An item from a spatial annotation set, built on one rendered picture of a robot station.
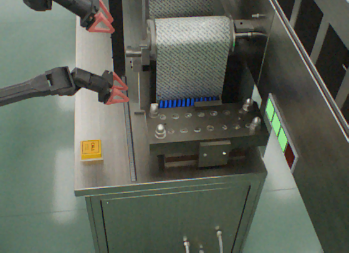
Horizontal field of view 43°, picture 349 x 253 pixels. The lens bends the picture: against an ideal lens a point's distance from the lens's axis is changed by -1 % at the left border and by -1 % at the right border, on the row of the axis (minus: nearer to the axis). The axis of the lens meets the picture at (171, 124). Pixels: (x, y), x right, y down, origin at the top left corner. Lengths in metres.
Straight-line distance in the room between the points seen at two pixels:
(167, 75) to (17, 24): 2.60
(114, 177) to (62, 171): 1.22
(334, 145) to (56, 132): 2.16
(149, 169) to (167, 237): 0.39
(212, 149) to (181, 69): 0.28
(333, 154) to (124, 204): 0.81
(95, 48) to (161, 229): 0.85
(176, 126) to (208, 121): 0.11
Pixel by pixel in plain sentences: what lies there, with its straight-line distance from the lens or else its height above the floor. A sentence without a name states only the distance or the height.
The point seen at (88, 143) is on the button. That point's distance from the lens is 1.57.
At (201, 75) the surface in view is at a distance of 1.51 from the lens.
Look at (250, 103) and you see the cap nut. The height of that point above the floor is 1.06.
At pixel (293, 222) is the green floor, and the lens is 2.57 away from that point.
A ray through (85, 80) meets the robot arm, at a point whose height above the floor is 1.16.
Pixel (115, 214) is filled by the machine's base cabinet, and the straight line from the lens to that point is 1.62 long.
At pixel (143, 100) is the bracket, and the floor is 0.96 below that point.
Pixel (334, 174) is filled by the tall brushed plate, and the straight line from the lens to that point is 1.03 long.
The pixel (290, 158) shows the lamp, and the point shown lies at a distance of 1.24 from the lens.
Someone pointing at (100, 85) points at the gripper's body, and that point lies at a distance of 1.47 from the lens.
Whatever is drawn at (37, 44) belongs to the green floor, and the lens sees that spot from 3.67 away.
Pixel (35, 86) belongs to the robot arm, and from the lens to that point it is 1.41.
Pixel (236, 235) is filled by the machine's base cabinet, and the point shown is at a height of 0.47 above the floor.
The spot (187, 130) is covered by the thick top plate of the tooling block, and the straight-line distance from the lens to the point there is 1.46.
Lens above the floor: 2.09
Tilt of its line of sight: 46 degrees down
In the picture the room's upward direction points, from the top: 3 degrees clockwise
